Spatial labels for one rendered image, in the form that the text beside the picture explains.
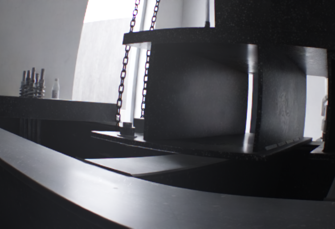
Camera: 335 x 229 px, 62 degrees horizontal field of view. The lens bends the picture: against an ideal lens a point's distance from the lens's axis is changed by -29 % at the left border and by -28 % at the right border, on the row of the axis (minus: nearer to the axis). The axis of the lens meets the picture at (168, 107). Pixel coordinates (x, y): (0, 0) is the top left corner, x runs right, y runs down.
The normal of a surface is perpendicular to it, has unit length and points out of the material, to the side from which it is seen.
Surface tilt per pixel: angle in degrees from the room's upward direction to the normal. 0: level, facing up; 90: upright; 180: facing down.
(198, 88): 90
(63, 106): 90
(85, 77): 90
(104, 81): 90
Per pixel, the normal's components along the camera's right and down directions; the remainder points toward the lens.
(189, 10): -0.58, -0.04
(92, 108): 0.81, 0.07
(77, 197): 0.07, -1.00
